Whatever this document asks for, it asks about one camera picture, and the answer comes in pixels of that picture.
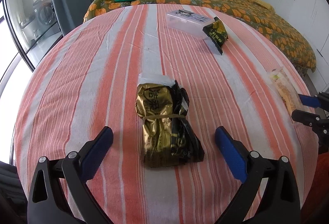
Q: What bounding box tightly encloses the orange floral green quilt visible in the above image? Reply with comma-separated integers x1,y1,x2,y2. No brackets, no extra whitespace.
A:
84,0,317,72

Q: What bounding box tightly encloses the washing machine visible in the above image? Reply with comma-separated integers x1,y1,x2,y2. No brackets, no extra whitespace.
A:
33,0,60,36

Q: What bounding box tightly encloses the striped pink white tablecloth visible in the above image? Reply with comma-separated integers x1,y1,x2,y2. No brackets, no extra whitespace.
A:
15,5,318,223

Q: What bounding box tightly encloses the clear cracker sleeve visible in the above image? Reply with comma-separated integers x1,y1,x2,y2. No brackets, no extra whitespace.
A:
269,68,304,115

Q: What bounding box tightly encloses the clear plastic box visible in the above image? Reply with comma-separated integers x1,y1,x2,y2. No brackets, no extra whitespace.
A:
166,9,214,39

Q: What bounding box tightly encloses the gold black bag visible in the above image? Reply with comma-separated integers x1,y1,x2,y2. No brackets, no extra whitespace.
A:
135,73,205,168

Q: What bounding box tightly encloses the black framed glass door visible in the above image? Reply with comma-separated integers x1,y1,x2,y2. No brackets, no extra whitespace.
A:
2,0,63,71

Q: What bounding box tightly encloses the dark green yellow snack packet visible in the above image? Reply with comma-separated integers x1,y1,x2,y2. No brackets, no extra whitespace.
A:
202,16,229,55

